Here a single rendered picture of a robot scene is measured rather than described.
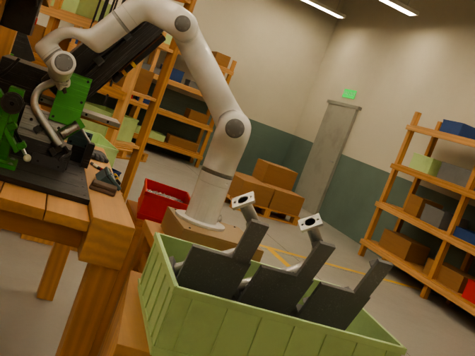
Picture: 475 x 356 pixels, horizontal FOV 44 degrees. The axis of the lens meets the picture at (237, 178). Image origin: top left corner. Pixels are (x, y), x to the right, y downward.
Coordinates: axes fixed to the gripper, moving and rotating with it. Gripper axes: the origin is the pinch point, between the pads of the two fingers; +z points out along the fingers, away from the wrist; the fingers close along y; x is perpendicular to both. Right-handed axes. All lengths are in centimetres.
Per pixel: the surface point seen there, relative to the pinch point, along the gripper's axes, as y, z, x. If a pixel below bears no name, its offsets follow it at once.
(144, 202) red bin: -59, 2, -9
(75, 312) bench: -75, -42, 35
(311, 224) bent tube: -71, -109, -22
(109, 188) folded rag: -46.3, -17.6, 3.7
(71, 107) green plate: -11.6, 2.8, -0.6
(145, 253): -73, -22, 4
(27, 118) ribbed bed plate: -8.3, 4.5, 16.1
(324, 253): -79, -112, -20
